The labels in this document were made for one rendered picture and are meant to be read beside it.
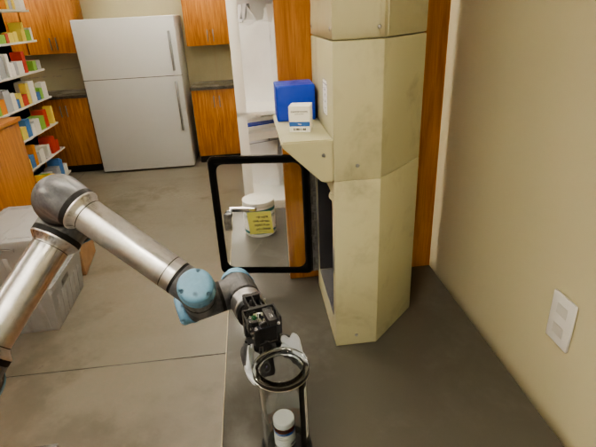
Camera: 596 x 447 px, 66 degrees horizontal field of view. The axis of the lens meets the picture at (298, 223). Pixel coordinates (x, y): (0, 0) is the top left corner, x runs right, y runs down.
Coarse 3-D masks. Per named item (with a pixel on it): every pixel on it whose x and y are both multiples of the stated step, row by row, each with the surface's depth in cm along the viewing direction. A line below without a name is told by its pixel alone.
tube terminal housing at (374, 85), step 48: (336, 48) 94; (384, 48) 95; (336, 96) 98; (384, 96) 99; (336, 144) 102; (384, 144) 104; (336, 192) 107; (384, 192) 109; (336, 240) 112; (384, 240) 115; (336, 288) 117; (384, 288) 122; (336, 336) 124
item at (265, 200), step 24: (240, 168) 137; (264, 168) 137; (288, 168) 136; (240, 192) 141; (264, 192) 140; (288, 192) 140; (240, 216) 144; (264, 216) 144; (288, 216) 143; (240, 240) 148; (264, 240) 147; (288, 240) 146; (240, 264) 152; (264, 264) 151; (288, 264) 150
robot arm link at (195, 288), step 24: (48, 192) 98; (72, 192) 97; (48, 216) 100; (72, 216) 97; (96, 216) 97; (120, 216) 100; (96, 240) 98; (120, 240) 96; (144, 240) 97; (144, 264) 96; (168, 264) 96; (168, 288) 96; (192, 288) 93; (192, 312) 102
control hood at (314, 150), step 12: (276, 120) 122; (288, 132) 109; (300, 132) 108; (312, 132) 108; (324, 132) 107; (288, 144) 101; (300, 144) 101; (312, 144) 101; (324, 144) 102; (300, 156) 102; (312, 156) 102; (324, 156) 103; (312, 168) 104; (324, 168) 104; (324, 180) 105
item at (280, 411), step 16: (272, 352) 90; (288, 352) 90; (256, 368) 86; (272, 368) 92; (288, 368) 92; (304, 368) 86; (272, 384) 82; (288, 384) 82; (272, 400) 85; (288, 400) 84; (272, 416) 86; (288, 416) 86; (272, 432) 88; (288, 432) 88
